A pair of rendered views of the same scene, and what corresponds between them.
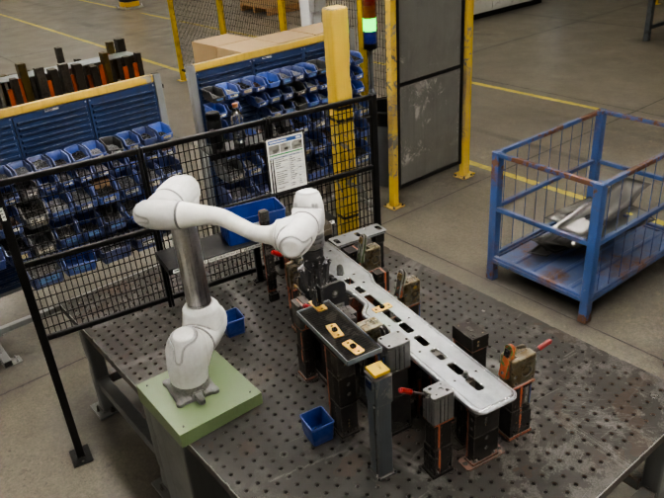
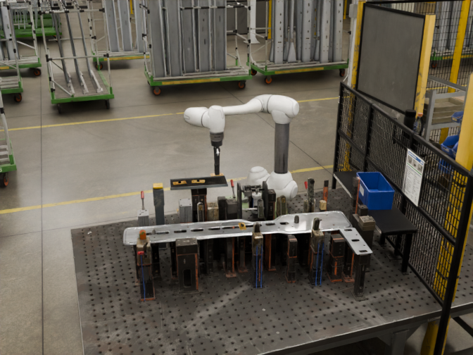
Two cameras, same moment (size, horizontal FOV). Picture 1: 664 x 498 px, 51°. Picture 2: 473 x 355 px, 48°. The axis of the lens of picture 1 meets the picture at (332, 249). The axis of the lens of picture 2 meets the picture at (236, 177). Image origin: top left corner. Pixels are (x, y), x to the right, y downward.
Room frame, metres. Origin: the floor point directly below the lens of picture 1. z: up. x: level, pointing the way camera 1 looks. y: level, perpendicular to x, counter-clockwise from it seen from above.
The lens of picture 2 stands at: (3.25, -2.87, 2.58)
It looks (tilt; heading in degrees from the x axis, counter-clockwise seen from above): 24 degrees down; 109
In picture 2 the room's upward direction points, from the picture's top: straight up
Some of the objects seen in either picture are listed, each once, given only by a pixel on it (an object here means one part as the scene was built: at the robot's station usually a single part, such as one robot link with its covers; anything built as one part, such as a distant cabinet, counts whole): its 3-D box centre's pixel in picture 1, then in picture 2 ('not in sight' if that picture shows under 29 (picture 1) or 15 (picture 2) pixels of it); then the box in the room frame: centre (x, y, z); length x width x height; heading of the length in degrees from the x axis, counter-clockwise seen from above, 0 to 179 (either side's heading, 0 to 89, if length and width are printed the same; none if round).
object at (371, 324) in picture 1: (372, 363); (212, 232); (2.16, -0.12, 0.89); 0.13 x 0.11 x 0.38; 118
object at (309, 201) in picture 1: (307, 212); (214, 117); (2.11, 0.07, 1.58); 0.13 x 0.11 x 0.16; 166
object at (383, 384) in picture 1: (379, 424); (160, 218); (1.79, -0.12, 0.92); 0.08 x 0.08 x 0.44; 28
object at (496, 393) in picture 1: (386, 310); (238, 227); (2.37, -0.20, 1.00); 1.38 x 0.22 x 0.02; 28
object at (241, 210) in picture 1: (252, 220); (374, 190); (3.10, 0.38, 1.09); 0.30 x 0.17 x 0.13; 112
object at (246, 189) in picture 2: (327, 324); (252, 217); (2.37, 0.04, 0.94); 0.18 x 0.13 x 0.49; 28
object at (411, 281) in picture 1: (408, 313); (257, 258); (2.51, -0.31, 0.87); 0.12 x 0.09 x 0.35; 118
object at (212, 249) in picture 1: (248, 236); (370, 198); (3.08, 0.41, 1.01); 0.90 x 0.22 x 0.03; 118
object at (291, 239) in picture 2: (381, 297); (291, 259); (2.70, -0.21, 0.84); 0.11 x 0.08 x 0.29; 118
